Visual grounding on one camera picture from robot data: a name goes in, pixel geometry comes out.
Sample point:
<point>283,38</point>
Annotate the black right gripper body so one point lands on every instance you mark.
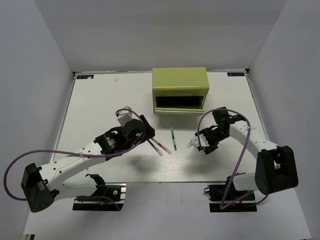
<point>213,137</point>

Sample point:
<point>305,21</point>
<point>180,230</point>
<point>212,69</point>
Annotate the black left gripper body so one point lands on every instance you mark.
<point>141,136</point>

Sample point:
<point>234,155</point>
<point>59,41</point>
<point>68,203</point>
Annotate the red ink clear pen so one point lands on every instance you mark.
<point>161,145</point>

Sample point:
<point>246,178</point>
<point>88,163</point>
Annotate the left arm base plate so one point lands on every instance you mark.
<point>110,199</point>

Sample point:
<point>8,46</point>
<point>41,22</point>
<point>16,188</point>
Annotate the green top drawer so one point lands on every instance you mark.
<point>178,105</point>

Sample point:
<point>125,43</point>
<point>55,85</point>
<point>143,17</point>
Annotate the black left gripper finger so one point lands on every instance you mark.
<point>144,121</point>
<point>149,132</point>

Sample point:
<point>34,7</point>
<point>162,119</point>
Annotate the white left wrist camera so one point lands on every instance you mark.
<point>124,116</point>

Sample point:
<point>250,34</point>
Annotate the green capped clear pen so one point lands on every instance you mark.
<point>173,138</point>

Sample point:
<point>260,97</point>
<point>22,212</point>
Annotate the blue right corner label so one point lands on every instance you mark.
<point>235,74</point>

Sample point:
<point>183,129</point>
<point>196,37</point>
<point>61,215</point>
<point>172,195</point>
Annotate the purple ink clear pen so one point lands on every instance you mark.
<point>155,148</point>

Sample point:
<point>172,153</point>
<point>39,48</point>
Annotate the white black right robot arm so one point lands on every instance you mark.
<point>275,165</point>

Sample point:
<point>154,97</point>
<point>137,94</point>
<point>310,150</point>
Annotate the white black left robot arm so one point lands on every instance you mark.
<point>70,177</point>

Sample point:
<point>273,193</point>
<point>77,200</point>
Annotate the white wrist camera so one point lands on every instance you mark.
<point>199,141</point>
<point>124,116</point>

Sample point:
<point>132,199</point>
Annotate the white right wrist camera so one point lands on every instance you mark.
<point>199,141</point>

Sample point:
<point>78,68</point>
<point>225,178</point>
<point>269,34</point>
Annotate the green metal tool chest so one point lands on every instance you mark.
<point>180,81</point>

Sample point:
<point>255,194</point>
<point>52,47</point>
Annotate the blue left corner label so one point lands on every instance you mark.
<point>85,77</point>

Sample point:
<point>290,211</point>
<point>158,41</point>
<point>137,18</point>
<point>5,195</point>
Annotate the blue corner label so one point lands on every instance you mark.
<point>235,74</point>
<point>85,77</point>

